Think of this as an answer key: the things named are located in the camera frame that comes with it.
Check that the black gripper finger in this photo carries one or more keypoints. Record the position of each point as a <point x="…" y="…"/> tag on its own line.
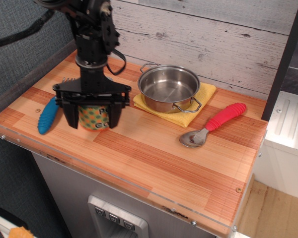
<point x="115" y="110"/>
<point x="71" y="114"/>

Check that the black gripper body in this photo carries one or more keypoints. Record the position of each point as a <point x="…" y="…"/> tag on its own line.
<point x="92" y="87"/>

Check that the peas and carrots can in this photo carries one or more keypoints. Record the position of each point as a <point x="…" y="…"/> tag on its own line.
<point x="93" y="118"/>

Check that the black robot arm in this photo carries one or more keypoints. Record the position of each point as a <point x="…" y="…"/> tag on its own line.
<point x="95" y="38"/>

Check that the orange black object corner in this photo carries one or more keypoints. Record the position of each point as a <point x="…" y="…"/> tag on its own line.
<point x="12" y="226"/>

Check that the stainless steel pot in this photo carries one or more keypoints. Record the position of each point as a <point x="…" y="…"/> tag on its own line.
<point x="169" y="88"/>

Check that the grey toy fridge cabinet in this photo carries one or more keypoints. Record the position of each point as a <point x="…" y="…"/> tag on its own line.
<point x="71" y="191"/>

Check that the yellow cloth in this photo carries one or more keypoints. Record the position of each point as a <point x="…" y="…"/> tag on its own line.
<point x="182" y="119"/>

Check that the silver dispenser panel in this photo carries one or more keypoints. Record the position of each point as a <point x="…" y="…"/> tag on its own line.
<point x="114" y="219"/>

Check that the white toy sink unit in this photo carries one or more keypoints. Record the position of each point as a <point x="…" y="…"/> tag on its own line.
<point x="277" y="162"/>

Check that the blue handled fork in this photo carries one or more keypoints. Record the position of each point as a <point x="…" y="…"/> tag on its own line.
<point x="48" y="116"/>

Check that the red handled spoon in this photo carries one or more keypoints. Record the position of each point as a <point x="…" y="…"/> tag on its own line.
<point x="198" y="138"/>

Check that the right black post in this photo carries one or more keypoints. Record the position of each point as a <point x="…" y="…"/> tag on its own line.
<point x="282" y="70"/>

